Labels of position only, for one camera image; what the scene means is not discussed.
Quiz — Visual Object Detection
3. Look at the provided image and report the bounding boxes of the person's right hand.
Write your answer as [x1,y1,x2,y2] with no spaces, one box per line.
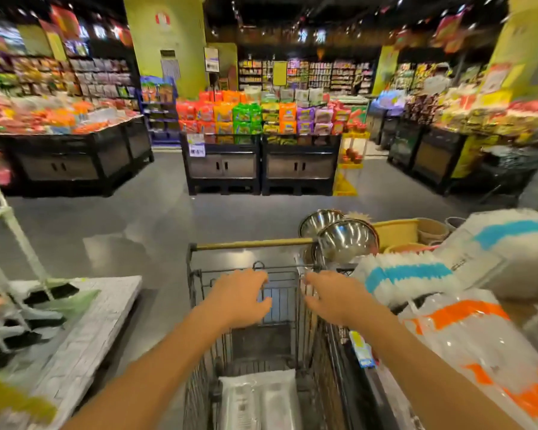
[303,270,380,328]

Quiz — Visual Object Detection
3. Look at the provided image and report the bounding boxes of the person's left hand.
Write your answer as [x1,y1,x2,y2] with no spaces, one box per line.
[202,269,273,331]

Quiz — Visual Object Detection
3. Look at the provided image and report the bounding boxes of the metal wire shopping cart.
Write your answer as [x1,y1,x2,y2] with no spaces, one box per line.
[182,238,401,430]

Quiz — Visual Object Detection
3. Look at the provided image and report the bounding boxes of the person's right forearm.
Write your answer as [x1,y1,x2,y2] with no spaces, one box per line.
[346,304,526,430]

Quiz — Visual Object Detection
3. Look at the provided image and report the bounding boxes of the person's left forearm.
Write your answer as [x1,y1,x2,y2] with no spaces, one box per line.
[62,305,228,430]

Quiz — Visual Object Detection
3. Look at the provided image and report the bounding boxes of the blue white label tag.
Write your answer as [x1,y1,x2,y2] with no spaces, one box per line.
[349,330,376,368]

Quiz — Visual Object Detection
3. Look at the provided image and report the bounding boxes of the stainless steel bowl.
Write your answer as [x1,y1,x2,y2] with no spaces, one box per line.
[299,209,345,239]
[317,218,380,265]

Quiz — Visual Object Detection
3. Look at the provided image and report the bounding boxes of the white plastic packet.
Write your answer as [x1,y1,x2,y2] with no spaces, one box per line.
[217,370,304,430]

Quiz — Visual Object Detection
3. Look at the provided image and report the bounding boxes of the small blue striped white mop head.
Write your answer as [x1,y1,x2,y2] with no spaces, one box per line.
[351,251,463,308]

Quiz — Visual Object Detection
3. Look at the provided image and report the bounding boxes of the yellow plastic basin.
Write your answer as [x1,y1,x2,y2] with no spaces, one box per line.
[373,219,420,252]

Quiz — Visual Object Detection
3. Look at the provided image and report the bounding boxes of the beige plastic basket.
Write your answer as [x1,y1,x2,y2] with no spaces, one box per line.
[416,217,451,245]

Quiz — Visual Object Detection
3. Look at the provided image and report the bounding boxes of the black display stand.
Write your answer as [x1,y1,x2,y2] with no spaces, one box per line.
[261,134,342,196]
[180,132,263,196]

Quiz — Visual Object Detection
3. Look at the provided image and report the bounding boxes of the orange striped white mop head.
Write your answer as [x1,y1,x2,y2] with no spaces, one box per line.
[399,288,538,430]

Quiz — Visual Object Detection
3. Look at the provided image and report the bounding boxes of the white low display platform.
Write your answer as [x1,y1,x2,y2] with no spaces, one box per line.
[0,276,143,430]

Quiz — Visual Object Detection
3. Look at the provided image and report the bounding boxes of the white price sign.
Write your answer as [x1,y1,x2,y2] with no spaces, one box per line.
[187,133,206,158]

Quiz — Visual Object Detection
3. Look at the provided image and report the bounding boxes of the black display counter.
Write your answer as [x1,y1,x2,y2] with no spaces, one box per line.
[367,103,538,196]

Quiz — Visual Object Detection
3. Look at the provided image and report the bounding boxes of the pile of colourful snack packets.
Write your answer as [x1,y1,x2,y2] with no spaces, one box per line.
[176,87,353,145]

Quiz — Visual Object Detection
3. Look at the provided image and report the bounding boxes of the large blue striped white mop head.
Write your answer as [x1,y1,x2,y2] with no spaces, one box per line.
[435,208,538,301]

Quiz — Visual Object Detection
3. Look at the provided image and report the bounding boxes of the blue shelf rack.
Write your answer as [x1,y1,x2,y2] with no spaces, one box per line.
[138,76,181,145]

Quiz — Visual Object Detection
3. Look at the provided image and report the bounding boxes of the long black display table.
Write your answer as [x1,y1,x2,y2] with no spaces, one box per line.
[0,115,155,198]

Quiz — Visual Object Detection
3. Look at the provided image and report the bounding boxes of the row of brooms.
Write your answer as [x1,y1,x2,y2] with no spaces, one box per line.
[0,152,100,426]

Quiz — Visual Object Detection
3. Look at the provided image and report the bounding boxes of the heap of yellow packaged goods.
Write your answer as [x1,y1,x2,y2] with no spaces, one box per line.
[403,87,538,144]

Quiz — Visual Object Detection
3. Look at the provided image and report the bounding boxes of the yellow green pillar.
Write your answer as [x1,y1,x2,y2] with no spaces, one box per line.
[122,0,208,100]

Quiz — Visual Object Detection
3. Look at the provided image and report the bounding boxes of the heap of orange red packets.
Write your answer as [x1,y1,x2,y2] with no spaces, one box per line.
[0,87,140,136]

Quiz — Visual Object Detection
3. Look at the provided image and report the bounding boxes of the shelves of packaged snacks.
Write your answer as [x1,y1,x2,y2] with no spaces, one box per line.
[0,22,137,101]

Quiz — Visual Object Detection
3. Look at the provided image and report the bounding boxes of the yellow wire rack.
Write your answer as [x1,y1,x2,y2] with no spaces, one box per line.
[333,130,371,197]

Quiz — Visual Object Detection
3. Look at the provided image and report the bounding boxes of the wall shelves of goods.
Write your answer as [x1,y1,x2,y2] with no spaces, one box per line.
[238,58,375,96]

